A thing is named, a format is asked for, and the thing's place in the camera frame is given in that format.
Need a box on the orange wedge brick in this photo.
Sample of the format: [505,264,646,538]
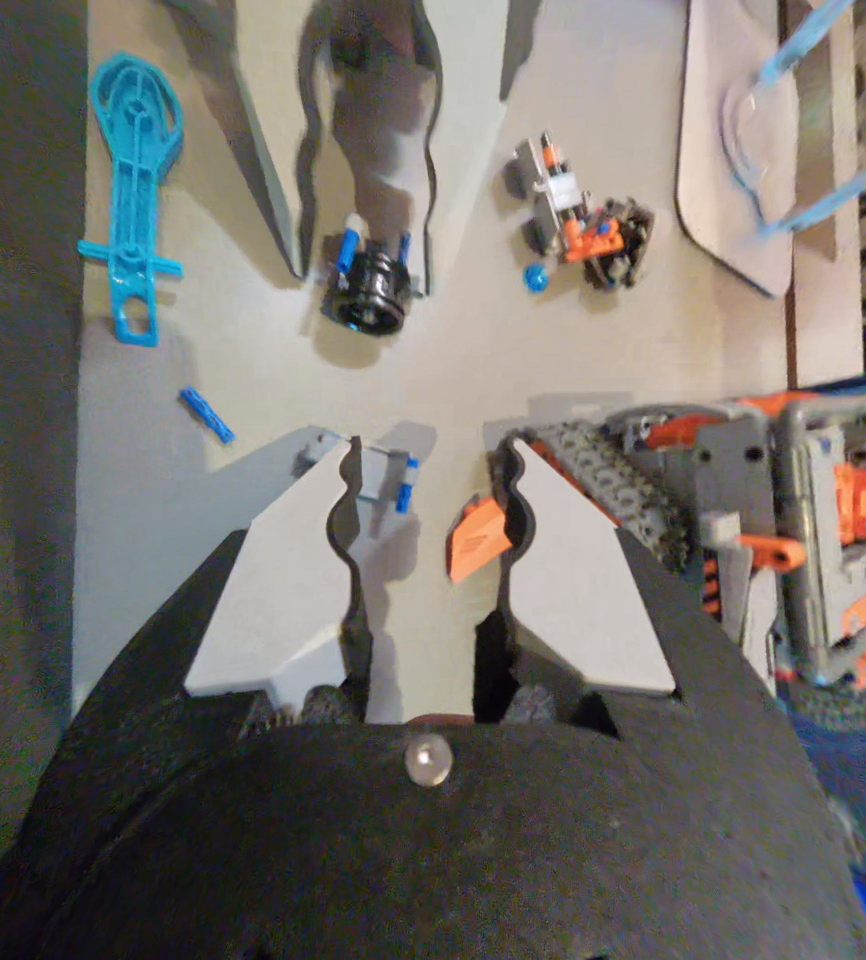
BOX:
[448,495,512,586]

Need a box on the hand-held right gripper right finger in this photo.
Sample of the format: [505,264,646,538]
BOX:
[490,432,681,703]

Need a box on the grey axle connector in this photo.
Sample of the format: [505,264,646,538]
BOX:
[346,435,422,514]

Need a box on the light blue paddle piece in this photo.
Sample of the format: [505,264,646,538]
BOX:
[76,53,189,349]

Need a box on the small grey orange brick assembly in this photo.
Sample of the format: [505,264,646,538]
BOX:
[511,132,656,291]

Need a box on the large grey tracked brick vehicle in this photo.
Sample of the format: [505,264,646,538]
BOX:
[531,387,866,706]

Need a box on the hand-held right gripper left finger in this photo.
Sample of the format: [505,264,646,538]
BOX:
[183,435,368,699]

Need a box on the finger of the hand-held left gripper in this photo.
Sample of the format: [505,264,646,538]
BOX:
[193,0,329,286]
[403,0,512,297]

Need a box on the black dimpled foam mat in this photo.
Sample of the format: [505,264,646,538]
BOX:
[0,0,96,901]

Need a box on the blue cardboard box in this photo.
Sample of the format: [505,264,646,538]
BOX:
[786,375,866,960]

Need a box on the blue connector pin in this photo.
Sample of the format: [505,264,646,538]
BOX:
[178,387,236,447]

